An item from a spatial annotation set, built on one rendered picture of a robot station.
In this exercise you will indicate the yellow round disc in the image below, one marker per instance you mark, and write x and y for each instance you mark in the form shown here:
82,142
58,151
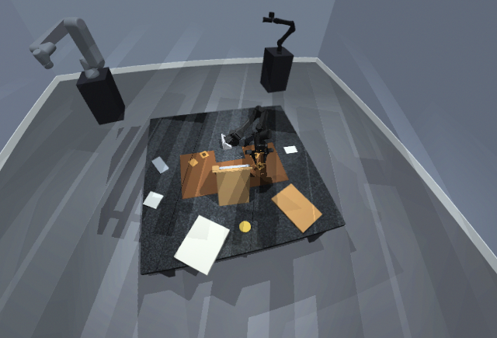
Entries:
244,226

